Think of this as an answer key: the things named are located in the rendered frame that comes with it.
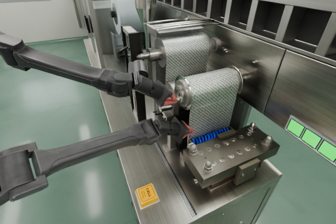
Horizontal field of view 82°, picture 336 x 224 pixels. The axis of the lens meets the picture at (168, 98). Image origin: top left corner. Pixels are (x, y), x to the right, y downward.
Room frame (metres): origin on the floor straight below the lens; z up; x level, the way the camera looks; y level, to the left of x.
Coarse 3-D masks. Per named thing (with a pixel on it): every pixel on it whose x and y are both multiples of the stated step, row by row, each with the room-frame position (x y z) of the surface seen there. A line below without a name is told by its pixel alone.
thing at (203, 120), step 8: (208, 104) 0.66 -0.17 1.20; (216, 104) 0.67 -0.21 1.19; (224, 104) 0.69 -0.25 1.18; (232, 104) 0.71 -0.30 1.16; (192, 112) 0.62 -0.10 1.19; (200, 112) 0.64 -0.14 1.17; (208, 112) 0.66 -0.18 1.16; (216, 112) 0.68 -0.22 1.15; (224, 112) 0.70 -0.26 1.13; (192, 120) 0.63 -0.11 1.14; (200, 120) 0.64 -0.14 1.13; (208, 120) 0.66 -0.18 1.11; (216, 120) 0.68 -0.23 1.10; (224, 120) 0.70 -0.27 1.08; (192, 128) 0.63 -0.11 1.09; (200, 128) 0.65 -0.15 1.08; (208, 128) 0.66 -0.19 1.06; (216, 128) 0.69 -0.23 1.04; (192, 136) 0.63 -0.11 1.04
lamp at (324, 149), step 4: (324, 140) 0.45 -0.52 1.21; (324, 144) 0.44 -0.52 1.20; (328, 144) 0.43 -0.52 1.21; (320, 148) 0.44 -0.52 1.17; (324, 148) 0.44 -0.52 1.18; (328, 148) 0.43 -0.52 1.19; (332, 148) 0.42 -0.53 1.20; (324, 152) 0.43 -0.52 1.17; (328, 152) 0.42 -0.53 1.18; (332, 152) 0.42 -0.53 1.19; (328, 156) 0.42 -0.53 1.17; (332, 156) 0.41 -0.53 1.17; (332, 160) 0.41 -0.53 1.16
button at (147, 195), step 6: (144, 186) 0.46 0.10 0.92; (150, 186) 0.46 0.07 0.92; (138, 192) 0.43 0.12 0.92; (144, 192) 0.43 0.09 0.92; (150, 192) 0.43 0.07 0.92; (138, 198) 0.42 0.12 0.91; (144, 198) 0.41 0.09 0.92; (150, 198) 0.41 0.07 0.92; (156, 198) 0.41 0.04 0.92; (144, 204) 0.39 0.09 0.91
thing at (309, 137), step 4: (308, 132) 0.49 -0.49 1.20; (312, 132) 0.48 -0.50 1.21; (304, 136) 0.50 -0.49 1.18; (308, 136) 0.49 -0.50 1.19; (312, 136) 0.48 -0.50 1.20; (316, 136) 0.47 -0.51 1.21; (304, 140) 0.49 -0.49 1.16; (308, 140) 0.48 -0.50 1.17; (312, 140) 0.47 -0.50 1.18; (316, 140) 0.46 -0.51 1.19; (312, 144) 0.47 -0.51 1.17; (316, 144) 0.46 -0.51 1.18
